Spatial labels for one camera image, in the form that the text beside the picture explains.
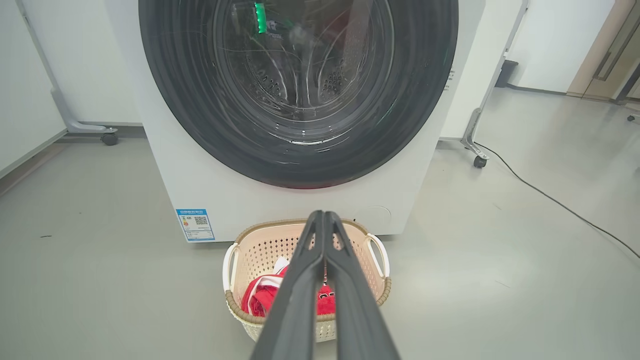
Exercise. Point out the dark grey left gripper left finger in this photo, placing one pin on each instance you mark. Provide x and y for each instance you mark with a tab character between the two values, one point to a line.
295	300

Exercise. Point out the blue energy label sticker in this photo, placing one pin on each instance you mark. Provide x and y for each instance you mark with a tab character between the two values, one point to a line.
195	225

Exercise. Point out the cream perforated laundry basket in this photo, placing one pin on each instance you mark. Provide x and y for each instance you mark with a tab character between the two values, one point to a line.
260	245

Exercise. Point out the grey metal leg with caster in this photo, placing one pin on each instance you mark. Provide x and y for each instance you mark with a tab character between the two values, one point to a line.
475	125
60	100

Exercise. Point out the white front-load washing machine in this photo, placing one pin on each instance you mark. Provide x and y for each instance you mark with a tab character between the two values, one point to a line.
165	165

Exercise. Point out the red sports jersey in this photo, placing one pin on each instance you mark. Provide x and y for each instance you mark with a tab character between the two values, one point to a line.
262	295

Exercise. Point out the washing machine glass door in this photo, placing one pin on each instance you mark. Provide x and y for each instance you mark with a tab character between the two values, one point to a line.
175	100

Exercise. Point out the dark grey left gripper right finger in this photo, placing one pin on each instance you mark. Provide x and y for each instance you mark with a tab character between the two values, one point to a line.
355	310

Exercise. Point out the beige wooden door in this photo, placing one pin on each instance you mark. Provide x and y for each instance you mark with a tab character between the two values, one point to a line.
600	60

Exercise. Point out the white partition panel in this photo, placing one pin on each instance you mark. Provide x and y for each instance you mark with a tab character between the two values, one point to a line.
470	75
90	60

